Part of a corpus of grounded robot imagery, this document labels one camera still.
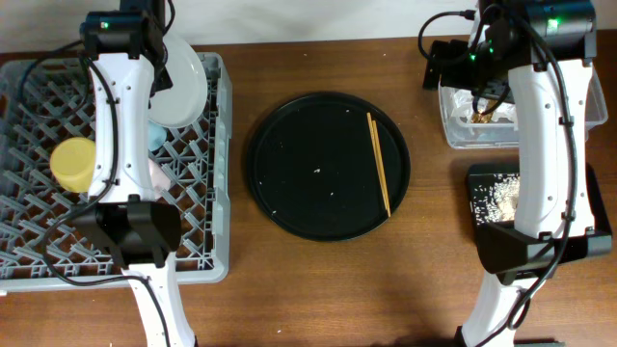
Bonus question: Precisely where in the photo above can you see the rice and food scraps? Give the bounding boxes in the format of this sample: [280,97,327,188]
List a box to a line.
[470,173,520,226]

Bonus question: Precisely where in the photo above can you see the grey plastic dishwasher rack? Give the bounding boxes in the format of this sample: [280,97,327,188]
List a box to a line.
[1,52,232,292]

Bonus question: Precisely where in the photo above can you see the light blue plastic cup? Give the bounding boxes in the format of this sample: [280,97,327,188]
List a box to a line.
[148,121,167,151]

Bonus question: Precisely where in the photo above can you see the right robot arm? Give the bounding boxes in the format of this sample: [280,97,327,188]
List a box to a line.
[422,1,597,346]

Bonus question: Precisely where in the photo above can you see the black rectangular tray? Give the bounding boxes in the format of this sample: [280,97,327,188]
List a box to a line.
[466,162,613,257]

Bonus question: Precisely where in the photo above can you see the pink plastic cup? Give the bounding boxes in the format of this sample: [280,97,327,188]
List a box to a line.
[148,159,172,192]

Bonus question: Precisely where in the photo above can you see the grey plate with food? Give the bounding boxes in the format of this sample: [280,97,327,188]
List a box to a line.
[148,33,208,128]

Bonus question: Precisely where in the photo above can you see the white tissue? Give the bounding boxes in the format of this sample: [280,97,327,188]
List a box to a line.
[492,102,517,123]
[451,90,473,123]

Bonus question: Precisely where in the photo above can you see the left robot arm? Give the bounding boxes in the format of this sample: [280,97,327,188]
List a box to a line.
[73,1,198,346]

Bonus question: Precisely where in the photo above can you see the gold snack wrapper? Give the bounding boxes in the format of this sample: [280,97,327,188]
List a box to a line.
[471,98,498,123]

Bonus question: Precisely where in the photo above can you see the clear plastic bin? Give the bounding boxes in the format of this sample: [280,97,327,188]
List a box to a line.
[438,61,608,149]

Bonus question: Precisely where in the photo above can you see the yellow plastic bowl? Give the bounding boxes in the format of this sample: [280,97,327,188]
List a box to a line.
[49,137,95,193]

